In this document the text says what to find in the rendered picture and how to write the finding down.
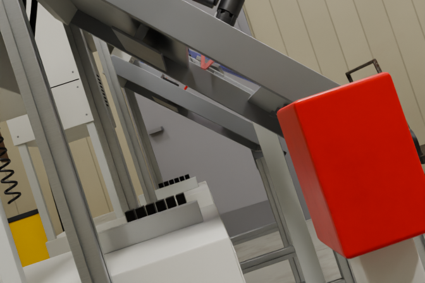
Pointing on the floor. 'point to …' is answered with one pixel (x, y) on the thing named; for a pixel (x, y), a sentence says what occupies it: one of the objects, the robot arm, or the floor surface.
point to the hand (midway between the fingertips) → (204, 66)
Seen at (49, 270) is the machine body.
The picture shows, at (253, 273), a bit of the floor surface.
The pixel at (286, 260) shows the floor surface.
